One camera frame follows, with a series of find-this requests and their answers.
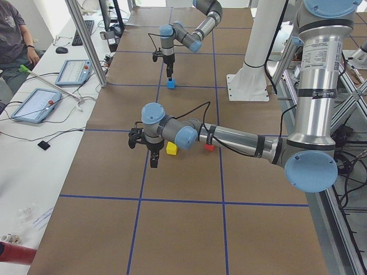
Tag teach pendant near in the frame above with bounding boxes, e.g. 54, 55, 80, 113
11, 88, 62, 124

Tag yellow block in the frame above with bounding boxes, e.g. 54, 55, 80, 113
166, 142, 178, 155

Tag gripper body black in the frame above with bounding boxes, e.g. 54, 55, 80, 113
146, 142, 165, 155
163, 54, 175, 67

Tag aluminium frame post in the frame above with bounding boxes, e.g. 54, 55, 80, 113
65, 0, 107, 88

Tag black keyboard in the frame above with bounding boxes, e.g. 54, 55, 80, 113
71, 19, 95, 47

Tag teach pendant far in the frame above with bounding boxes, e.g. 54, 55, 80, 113
55, 60, 92, 87

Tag teach pendant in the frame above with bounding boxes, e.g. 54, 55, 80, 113
55, 60, 92, 87
11, 88, 62, 124

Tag blue block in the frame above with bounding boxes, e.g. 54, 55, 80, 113
166, 78, 175, 89

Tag black monitor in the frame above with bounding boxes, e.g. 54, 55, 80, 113
99, 0, 124, 33

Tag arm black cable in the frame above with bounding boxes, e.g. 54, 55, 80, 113
147, 33, 162, 55
171, 101, 259, 157

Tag red block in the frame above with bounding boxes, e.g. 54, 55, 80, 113
204, 144, 215, 152

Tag black computer mouse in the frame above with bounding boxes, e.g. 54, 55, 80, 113
55, 46, 68, 54

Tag seated person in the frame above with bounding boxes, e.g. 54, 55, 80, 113
1, 1, 43, 93

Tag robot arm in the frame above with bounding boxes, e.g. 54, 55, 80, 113
153, 1, 222, 83
129, 1, 359, 193

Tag white camera pillar base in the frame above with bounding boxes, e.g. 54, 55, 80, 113
227, 0, 287, 102

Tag red cylinder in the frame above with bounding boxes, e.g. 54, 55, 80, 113
1, 242, 37, 265

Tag brown paper table cover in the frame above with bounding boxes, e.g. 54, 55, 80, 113
29, 8, 327, 274

